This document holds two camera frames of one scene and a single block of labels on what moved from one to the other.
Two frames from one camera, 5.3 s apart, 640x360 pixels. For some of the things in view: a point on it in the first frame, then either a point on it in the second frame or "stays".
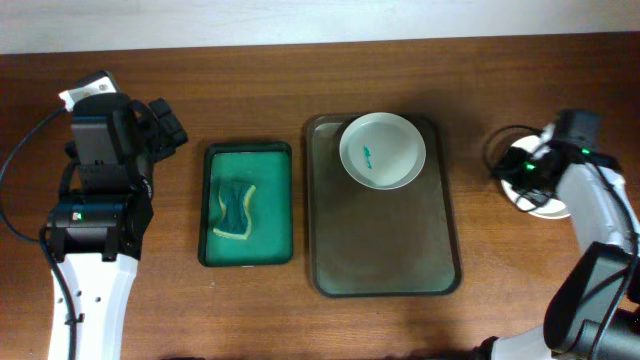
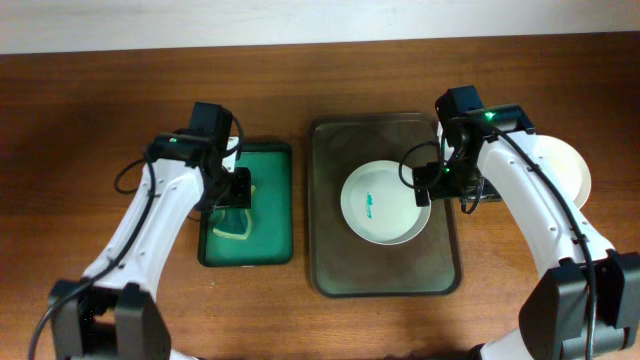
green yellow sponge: [236, 222] stays
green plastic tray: [268, 167] stays
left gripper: [165, 142] → [242, 198]
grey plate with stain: [383, 151] → [380, 207]
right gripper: [516, 163] → [480, 192]
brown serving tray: [372, 243] stays
